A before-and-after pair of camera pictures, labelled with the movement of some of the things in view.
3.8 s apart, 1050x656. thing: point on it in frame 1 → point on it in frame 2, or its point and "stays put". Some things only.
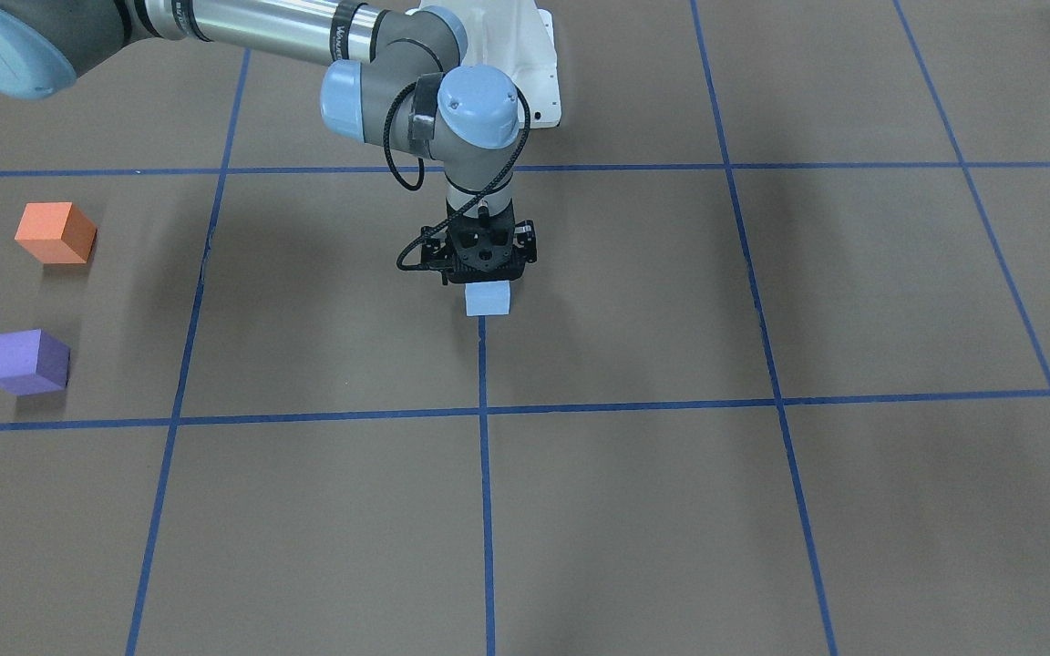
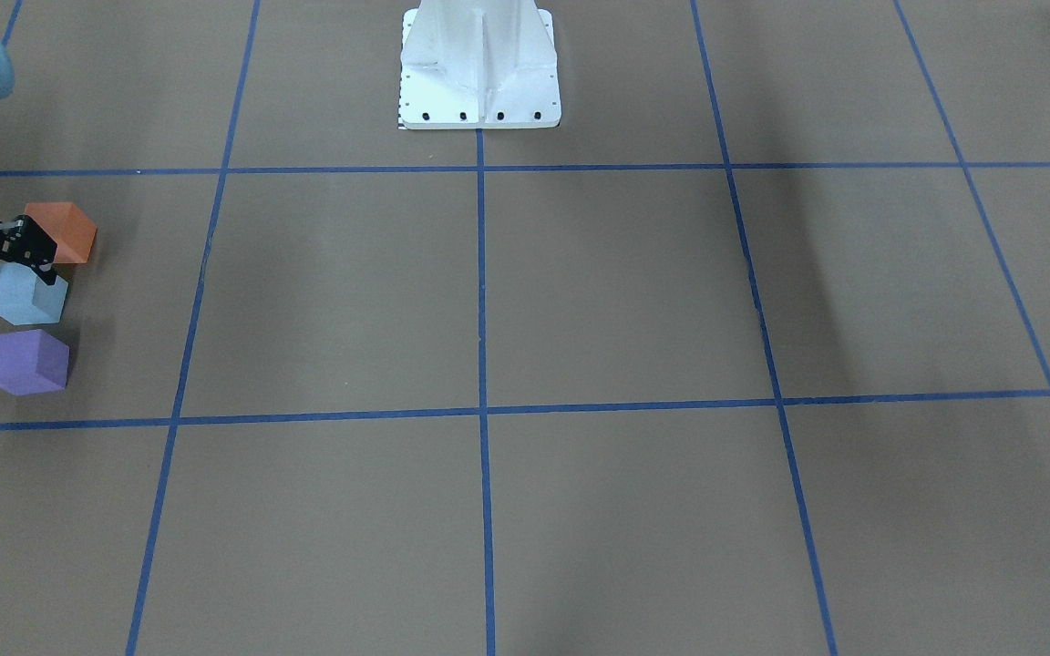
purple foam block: [27, 362] stays put
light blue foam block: [488, 298] → [18, 293]
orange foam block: [56, 232] stays put
